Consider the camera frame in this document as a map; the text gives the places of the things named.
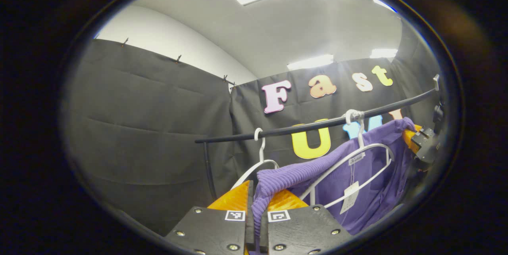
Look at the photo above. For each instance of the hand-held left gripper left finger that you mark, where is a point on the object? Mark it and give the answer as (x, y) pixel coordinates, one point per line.
(214, 231)

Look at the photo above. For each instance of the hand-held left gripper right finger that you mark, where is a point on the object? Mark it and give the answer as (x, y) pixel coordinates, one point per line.
(301, 231)

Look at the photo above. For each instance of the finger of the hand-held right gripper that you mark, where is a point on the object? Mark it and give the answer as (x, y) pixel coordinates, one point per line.
(424, 146)

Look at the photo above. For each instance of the purple knit jacket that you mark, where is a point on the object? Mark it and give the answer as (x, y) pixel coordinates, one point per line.
(381, 191)

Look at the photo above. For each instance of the white clothes hanger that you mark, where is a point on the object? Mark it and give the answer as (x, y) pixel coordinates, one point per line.
(262, 154)
(361, 138)

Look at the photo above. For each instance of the black clothes rack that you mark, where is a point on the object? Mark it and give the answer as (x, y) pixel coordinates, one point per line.
(278, 132)

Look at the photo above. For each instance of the small ceiling light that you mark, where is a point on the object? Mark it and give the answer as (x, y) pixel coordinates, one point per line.
(383, 4)

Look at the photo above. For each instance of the black backdrop cloth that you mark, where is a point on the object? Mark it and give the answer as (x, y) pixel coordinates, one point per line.
(139, 128)

